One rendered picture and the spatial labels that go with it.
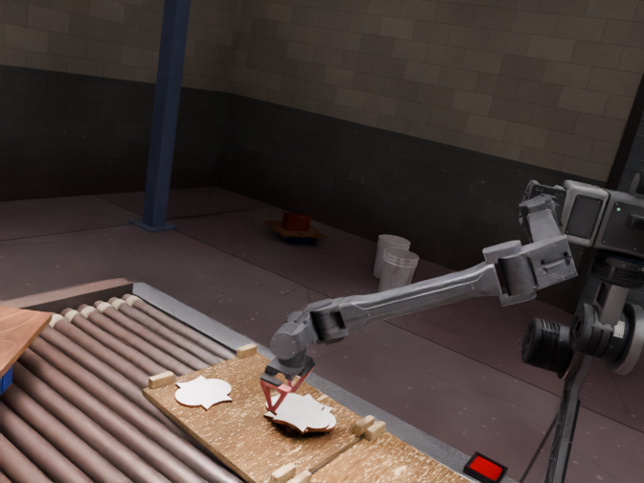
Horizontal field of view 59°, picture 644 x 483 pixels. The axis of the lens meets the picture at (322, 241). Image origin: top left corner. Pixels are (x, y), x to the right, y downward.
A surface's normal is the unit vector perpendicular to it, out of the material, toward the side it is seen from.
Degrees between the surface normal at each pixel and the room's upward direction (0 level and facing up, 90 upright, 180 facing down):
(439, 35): 90
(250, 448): 0
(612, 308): 90
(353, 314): 90
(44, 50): 90
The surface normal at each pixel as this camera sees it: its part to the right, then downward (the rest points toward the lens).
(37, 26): 0.81, 0.30
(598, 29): -0.55, 0.13
